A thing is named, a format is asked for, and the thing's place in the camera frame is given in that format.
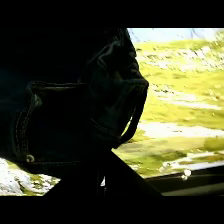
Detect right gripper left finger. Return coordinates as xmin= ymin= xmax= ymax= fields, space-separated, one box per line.
xmin=44 ymin=157 xmax=102 ymax=197

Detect black jeans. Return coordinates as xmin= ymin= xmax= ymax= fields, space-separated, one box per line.
xmin=0 ymin=27 xmax=150 ymax=181

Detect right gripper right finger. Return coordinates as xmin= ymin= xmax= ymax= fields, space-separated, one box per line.
xmin=99 ymin=149 xmax=163 ymax=197

